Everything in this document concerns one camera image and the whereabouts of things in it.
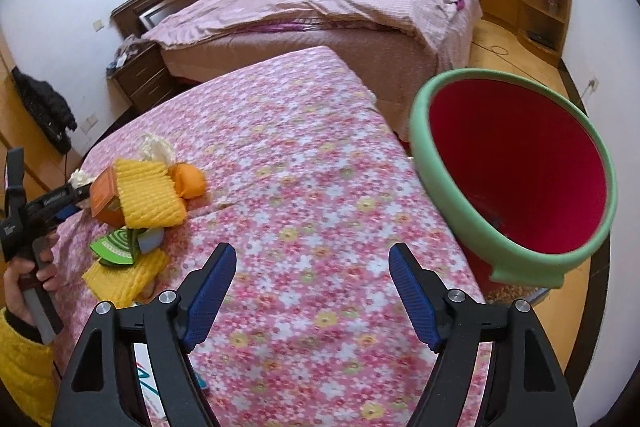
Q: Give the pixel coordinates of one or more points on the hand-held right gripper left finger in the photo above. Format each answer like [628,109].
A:
[210,292]

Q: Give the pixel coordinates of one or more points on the white printed carton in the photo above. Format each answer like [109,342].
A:
[145,372]

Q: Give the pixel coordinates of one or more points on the green and blue toy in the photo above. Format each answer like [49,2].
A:
[115,249]

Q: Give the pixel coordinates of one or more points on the beige plush toy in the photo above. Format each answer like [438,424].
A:
[152,149]

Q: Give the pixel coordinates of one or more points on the green rimmed red bin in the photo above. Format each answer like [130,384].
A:
[510,167]

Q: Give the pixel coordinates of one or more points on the small glass jar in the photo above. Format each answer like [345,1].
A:
[552,4]

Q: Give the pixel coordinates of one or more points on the flat black device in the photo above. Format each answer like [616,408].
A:
[540,38]

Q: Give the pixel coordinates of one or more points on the clutter pile on nightstand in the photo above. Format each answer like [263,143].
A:
[125,52]

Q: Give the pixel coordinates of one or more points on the person's left forearm yellow sleeve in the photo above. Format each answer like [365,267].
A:
[22,372]

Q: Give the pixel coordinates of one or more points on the light blue wrapper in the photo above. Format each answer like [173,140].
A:
[151,239]

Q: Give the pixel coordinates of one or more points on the dark wooden nightstand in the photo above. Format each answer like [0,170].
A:
[145,79]

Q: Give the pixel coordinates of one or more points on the bed base with brown skirt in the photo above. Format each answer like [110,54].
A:
[350,57]

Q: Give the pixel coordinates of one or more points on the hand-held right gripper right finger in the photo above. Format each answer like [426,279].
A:
[415,297]

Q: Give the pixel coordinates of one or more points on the small white crumpled tissue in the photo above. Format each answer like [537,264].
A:
[80,178]

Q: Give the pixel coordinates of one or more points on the small yellow foam net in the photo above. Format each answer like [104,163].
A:
[120,277]

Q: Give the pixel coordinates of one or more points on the white wall outlet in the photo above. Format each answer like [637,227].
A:
[592,84]
[90,124]
[99,26]

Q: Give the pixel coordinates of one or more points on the pink floral sheet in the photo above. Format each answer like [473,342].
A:
[310,187]

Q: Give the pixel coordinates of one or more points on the black jacket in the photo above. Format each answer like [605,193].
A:
[42,107]

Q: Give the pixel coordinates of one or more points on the person's left hand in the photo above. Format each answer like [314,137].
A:
[17,289]

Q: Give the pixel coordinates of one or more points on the orange fruit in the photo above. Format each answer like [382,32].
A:
[190,181]

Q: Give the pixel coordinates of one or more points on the orange cardboard box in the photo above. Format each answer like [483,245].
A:
[105,192]

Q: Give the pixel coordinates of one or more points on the large yellow foam net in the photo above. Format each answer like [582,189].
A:
[150,194]

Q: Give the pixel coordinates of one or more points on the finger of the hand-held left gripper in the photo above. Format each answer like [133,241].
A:
[57,198]
[65,210]

